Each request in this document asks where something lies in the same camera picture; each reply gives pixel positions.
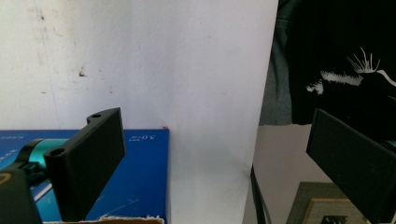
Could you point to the blue printed box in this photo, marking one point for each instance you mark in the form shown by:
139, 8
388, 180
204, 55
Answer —
141, 174

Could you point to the white backdrop sheet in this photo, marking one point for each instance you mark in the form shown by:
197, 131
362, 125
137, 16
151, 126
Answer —
186, 62

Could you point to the grey-green picture frame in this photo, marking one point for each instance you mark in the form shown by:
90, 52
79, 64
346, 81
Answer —
311, 191

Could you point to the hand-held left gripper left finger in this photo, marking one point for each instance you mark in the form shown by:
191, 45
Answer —
87, 161

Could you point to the grey cloth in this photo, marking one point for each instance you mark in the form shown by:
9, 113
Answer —
277, 93

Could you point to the black garment with white print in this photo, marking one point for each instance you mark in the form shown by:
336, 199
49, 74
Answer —
327, 46

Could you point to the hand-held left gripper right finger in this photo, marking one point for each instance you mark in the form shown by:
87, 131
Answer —
351, 161

